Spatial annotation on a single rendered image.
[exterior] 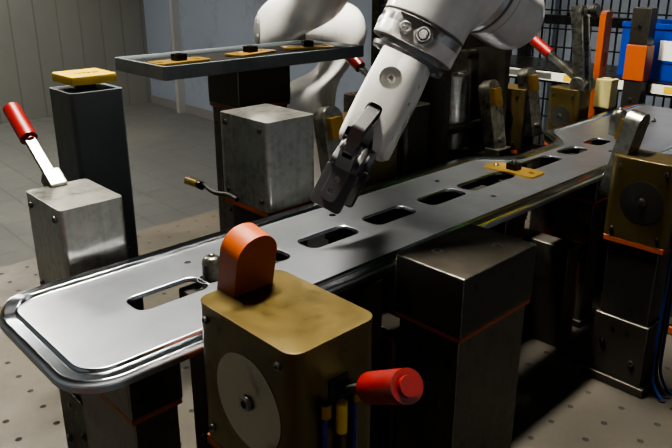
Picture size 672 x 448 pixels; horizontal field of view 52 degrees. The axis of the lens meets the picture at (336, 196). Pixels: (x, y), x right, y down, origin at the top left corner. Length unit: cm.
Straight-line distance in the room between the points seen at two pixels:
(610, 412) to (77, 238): 74
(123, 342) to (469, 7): 42
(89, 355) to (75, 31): 625
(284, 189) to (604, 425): 54
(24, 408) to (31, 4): 571
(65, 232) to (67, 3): 604
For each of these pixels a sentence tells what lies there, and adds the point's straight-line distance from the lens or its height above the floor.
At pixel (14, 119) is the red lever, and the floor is 112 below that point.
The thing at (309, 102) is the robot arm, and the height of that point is 102.
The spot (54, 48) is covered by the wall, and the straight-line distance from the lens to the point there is 671.
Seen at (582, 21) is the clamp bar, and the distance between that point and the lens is 148.
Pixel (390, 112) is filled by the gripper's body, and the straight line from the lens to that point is 63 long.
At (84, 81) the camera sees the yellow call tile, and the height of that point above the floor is 115.
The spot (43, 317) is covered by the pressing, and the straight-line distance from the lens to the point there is 65.
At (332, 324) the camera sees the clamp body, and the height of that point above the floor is 106.
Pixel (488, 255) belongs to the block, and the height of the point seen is 103.
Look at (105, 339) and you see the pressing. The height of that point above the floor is 100.
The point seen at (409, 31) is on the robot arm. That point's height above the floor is 123.
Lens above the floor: 129
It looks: 19 degrees down
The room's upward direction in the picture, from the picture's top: straight up
